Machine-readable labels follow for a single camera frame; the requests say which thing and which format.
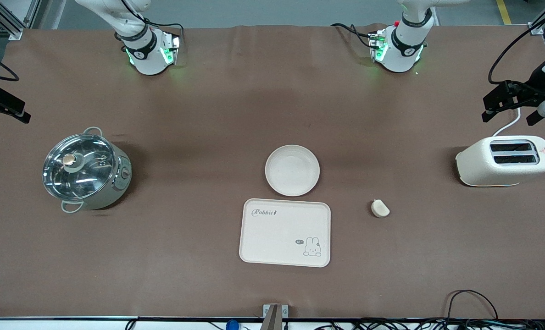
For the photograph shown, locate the black right arm base cable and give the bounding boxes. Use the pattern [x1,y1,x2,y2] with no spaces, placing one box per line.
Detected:
[143,17,185,37]

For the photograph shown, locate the cream rabbit print tray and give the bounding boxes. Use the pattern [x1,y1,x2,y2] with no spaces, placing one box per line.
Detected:
[239,198,331,268]

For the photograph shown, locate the black arm base cable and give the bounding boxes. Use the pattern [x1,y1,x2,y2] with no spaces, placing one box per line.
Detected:
[331,23,375,49]
[143,17,185,37]

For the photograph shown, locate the black looped cable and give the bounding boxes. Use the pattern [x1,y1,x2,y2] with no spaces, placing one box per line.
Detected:
[446,290,499,321]

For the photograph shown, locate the small white bun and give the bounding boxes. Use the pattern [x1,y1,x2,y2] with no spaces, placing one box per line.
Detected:
[371,199,390,219]

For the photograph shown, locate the glass pot lid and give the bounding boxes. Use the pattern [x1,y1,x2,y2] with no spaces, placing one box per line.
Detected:
[42,133,116,201]

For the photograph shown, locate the black cable bundle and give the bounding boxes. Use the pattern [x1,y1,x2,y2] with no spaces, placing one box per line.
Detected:
[313,317,545,330]

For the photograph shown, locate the brown table mat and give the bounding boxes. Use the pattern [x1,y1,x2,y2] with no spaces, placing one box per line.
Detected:
[0,24,545,319]

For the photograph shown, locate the black left arm base cable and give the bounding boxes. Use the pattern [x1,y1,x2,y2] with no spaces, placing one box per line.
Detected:
[331,23,375,49]

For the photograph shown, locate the steel pot with glass lid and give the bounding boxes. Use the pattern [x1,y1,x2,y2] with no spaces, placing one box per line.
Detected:
[42,127,133,214]

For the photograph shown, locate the round cream plate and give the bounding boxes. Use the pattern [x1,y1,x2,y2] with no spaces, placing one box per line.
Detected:
[265,144,321,197]

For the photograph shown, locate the cream two-slot toaster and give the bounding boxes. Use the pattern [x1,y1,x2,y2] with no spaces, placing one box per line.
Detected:
[455,135,545,187]

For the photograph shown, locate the white toaster cable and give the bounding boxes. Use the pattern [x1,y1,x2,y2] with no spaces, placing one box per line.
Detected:
[492,108,522,137]

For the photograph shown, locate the grey metal bracket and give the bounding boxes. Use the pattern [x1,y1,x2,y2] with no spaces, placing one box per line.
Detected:
[262,304,289,330]

